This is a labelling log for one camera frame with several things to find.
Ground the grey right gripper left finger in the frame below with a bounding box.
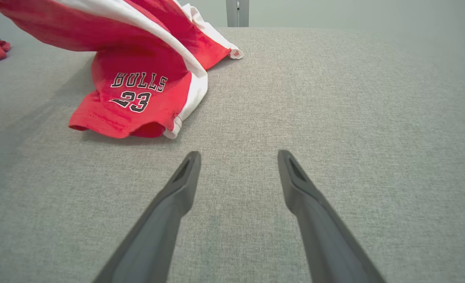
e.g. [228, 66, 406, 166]
[93, 151, 202, 283]

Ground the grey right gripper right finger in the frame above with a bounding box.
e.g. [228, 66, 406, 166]
[278, 150, 386, 283]

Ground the red white Bulls 23 garment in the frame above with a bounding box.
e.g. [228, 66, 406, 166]
[0, 0, 244, 139]

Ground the grey fabric sofa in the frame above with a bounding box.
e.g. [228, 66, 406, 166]
[0, 27, 465, 283]

